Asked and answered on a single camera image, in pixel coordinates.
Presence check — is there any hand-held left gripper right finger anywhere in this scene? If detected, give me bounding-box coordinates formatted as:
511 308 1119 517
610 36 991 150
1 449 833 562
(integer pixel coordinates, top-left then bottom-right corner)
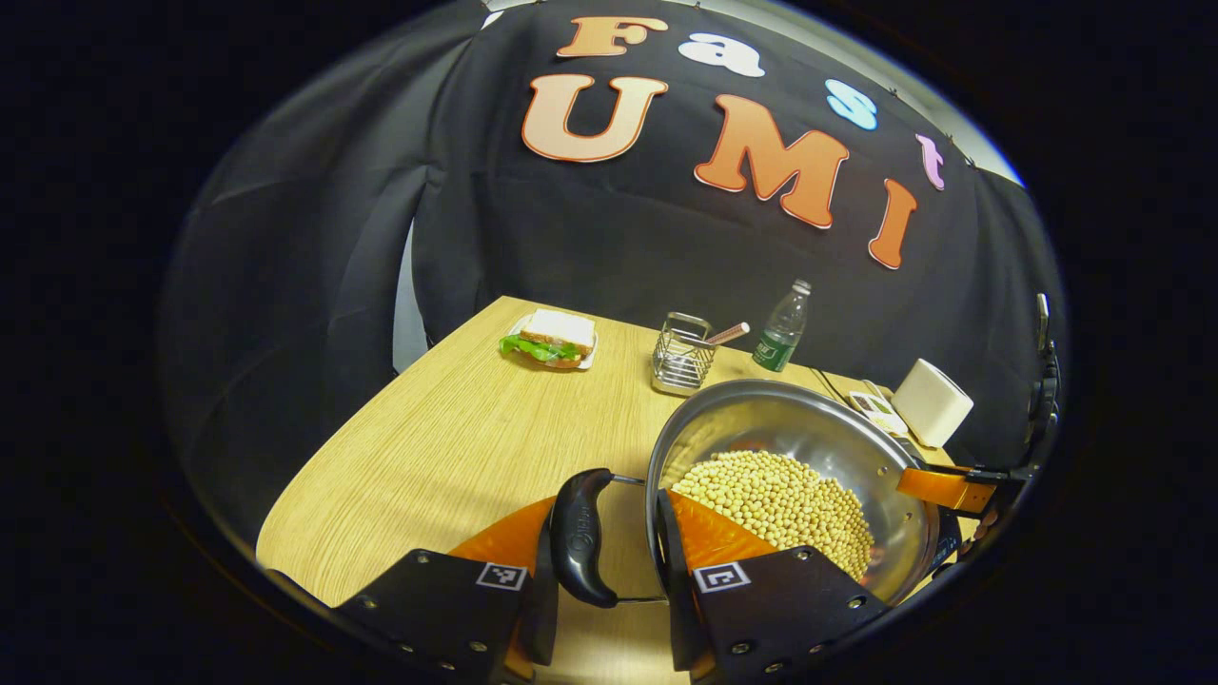
655 488 891 684

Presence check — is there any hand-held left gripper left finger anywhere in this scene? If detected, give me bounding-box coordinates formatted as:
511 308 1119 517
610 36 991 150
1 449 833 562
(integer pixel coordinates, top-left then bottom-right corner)
333 495 562 685

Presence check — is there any stainless steel pot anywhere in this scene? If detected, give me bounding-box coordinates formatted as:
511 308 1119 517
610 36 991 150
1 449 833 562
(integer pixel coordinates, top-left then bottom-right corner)
550 379 943 610

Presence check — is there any white toaster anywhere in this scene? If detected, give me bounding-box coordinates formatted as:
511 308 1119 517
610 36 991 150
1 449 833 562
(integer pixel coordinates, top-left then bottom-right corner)
892 358 974 449

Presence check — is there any white seasoning tray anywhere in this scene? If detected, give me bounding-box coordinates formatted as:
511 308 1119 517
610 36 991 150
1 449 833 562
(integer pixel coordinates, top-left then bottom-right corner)
849 388 910 439

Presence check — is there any pile of soybeans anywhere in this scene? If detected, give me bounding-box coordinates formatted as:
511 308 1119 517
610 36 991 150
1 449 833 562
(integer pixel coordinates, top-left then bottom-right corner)
671 450 876 581

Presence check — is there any clear plastic water bottle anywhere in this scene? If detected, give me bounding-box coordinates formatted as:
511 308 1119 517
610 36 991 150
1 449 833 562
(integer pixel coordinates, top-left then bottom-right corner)
752 279 813 373

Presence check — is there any white plate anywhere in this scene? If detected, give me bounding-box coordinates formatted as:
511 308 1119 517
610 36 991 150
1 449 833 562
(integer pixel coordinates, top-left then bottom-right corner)
509 314 600 372

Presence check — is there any sandwich with lettuce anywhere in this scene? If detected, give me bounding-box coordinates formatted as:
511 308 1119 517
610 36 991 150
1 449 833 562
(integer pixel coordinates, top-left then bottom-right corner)
499 308 598 370

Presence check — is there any black backdrop cloth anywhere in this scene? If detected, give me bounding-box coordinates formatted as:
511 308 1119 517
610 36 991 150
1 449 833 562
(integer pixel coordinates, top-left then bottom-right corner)
157 0 1067 553

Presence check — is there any metal wire holder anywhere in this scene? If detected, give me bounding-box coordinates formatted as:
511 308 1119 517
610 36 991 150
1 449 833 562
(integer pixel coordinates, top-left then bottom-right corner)
652 312 717 397

